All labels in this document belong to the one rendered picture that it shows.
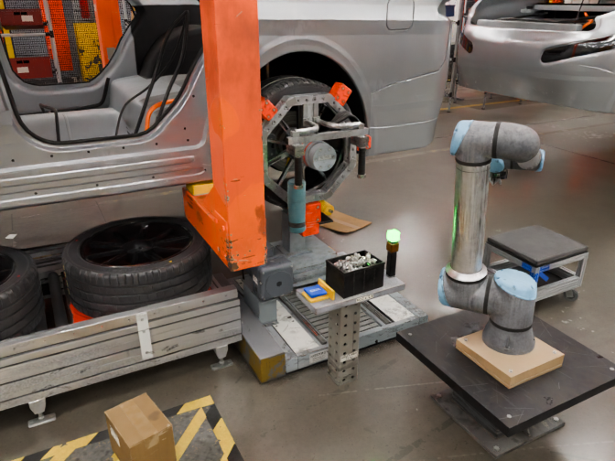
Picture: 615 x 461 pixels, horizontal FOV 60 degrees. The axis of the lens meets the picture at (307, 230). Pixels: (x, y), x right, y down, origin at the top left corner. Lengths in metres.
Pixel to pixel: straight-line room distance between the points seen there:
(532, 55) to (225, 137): 3.12
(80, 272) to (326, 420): 1.18
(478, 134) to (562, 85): 2.82
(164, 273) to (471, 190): 1.28
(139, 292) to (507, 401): 1.48
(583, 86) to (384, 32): 2.05
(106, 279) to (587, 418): 2.02
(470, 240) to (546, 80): 2.79
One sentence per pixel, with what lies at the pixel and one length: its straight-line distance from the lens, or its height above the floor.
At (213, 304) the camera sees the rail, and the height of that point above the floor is 0.34.
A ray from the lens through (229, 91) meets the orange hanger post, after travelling 1.98.
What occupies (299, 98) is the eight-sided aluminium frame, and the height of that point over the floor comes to 1.11.
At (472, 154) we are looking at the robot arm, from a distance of 1.80.
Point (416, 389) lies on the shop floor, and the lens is 2.44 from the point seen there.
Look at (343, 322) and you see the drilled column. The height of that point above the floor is 0.32.
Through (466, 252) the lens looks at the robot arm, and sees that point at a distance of 1.98.
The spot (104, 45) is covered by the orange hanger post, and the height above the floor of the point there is 1.20.
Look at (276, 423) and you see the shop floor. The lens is 2.25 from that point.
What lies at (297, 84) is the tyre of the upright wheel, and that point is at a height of 1.16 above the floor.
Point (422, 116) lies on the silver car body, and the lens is 3.14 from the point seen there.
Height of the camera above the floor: 1.55
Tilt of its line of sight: 24 degrees down
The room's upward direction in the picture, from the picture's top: straight up
